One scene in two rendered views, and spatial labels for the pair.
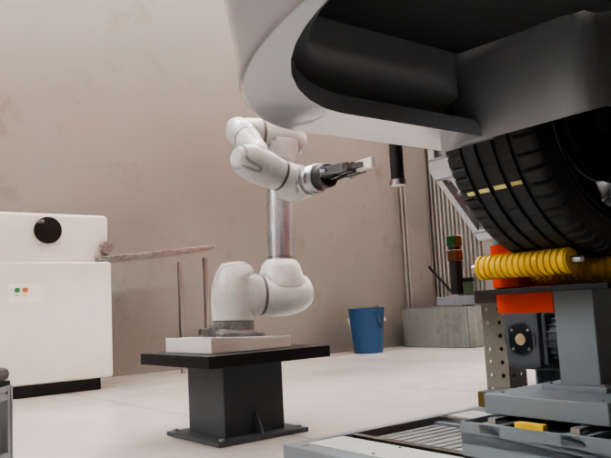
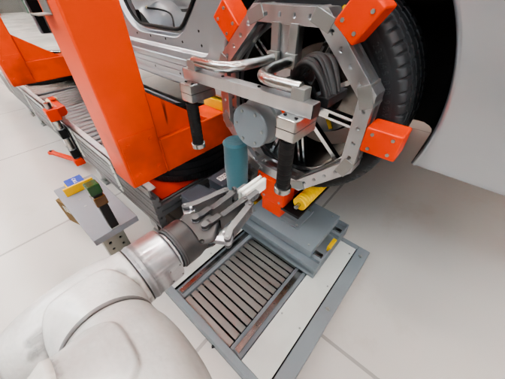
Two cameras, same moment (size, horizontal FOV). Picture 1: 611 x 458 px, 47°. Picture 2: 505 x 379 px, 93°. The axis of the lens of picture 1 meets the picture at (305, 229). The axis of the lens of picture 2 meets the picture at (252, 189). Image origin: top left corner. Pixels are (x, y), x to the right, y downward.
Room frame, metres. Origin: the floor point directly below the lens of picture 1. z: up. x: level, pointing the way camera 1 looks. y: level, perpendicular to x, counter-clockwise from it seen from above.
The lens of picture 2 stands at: (2.01, 0.20, 1.16)
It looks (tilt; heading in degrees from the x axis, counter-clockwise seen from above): 41 degrees down; 258
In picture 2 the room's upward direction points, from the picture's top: straight up
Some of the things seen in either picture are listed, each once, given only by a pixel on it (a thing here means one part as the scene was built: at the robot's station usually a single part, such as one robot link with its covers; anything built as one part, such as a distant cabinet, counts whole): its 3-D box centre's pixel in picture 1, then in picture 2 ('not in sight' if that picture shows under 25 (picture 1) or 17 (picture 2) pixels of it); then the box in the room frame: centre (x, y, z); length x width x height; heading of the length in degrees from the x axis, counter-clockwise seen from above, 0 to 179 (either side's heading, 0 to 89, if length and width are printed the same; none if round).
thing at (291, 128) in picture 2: not in sight; (296, 122); (1.81, -0.27, 0.93); 0.09 x 0.05 x 0.05; 37
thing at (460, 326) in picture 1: (445, 305); not in sight; (6.70, -1.30, 0.38); 0.81 x 0.63 x 0.76; 38
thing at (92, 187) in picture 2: (454, 241); (92, 188); (2.41, -0.51, 0.64); 0.04 x 0.04 x 0.04; 37
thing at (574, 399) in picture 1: (588, 344); (294, 200); (1.61, -0.63, 0.32); 0.40 x 0.30 x 0.28; 127
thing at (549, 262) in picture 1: (523, 263); (315, 189); (1.60, -0.49, 0.51); 0.29 x 0.06 x 0.06; 37
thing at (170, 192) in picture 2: not in sight; (125, 131); (2.73, -2.00, 0.14); 2.47 x 0.85 x 0.27; 127
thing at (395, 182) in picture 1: (395, 156); (285, 165); (1.83, -0.25, 0.83); 0.04 x 0.04 x 0.16
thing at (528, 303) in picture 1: (533, 277); (282, 188); (1.72, -0.55, 0.48); 0.16 x 0.12 x 0.17; 37
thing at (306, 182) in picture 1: (315, 178); (155, 262); (2.11, -0.04, 0.83); 0.09 x 0.06 x 0.09; 127
